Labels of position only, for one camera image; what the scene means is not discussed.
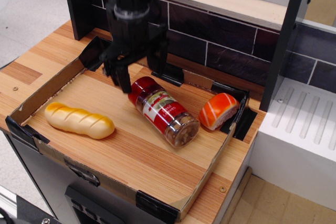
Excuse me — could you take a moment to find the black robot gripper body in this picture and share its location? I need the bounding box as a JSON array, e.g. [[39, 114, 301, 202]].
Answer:
[[100, 0, 167, 76]]

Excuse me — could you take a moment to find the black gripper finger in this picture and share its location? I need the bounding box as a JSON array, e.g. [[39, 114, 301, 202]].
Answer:
[[111, 62, 132, 93], [147, 38, 168, 76]]

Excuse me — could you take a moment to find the basil leaves bottle red lid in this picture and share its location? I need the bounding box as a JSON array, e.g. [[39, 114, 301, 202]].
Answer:
[[128, 77, 200, 148]]

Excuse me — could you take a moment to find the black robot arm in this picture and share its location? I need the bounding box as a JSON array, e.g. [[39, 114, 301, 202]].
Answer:
[[100, 0, 168, 93]]

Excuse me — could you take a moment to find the toy bread loaf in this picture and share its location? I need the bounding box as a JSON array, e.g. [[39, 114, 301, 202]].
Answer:
[[44, 102, 115, 140]]

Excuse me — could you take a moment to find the black left side panel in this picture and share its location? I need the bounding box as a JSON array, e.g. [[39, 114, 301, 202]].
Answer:
[[67, 0, 94, 40]]

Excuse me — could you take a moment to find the toy salmon nigiri sushi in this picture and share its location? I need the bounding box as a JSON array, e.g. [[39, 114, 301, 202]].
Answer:
[[198, 93, 240, 131]]

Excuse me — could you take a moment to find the wooden shelf board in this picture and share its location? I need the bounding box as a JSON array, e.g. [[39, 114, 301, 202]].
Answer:
[[170, 0, 287, 31]]

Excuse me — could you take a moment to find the brass screw front right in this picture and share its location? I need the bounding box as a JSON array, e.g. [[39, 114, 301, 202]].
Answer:
[[219, 186, 226, 193]]

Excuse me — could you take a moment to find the white toy sink unit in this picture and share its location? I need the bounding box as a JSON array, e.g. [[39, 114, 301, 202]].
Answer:
[[249, 20, 335, 209]]

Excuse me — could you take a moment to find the black vertical post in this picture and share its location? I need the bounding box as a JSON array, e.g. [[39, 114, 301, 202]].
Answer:
[[259, 0, 302, 112]]

